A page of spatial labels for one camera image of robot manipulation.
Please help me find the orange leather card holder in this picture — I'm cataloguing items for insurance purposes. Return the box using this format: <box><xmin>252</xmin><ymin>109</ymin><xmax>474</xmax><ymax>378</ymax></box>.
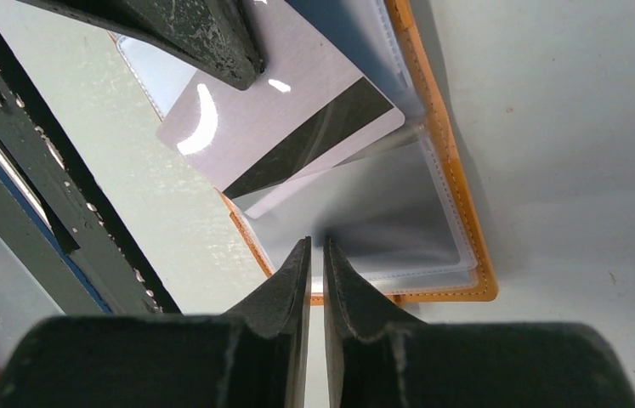
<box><xmin>115</xmin><ymin>1</ymin><xmax>497</xmax><ymax>303</ymax></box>

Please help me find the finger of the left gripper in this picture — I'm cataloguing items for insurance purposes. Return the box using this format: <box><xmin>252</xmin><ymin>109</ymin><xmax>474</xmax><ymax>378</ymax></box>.
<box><xmin>28</xmin><ymin>0</ymin><xmax>265</xmax><ymax>90</ymax></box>

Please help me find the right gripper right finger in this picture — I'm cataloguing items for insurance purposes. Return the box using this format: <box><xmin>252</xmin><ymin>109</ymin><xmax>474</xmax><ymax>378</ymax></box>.
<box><xmin>323</xmin><ymin>240</ymin><xmax>635</xmax><ymax>407</ymax></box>

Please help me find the silver magnetic stripe card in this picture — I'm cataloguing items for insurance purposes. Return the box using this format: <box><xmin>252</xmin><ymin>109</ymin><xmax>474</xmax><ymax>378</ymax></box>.
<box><xmin>157</xmin><ymin>1</ymin><xmax>405</xmax><ymax>199</ymax></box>

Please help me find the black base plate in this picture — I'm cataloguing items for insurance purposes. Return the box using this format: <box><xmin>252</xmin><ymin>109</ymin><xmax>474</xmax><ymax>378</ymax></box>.
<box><xmin>0</xmin><ymin>33</ymin><xmax>179</xmax><ymax>315</ymax></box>

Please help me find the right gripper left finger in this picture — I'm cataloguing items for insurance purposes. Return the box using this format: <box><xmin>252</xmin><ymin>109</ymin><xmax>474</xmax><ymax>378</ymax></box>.
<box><xmin>0</xmin><ymin>237</ymin><xmax>311</xmax><ymax>407</ymax></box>

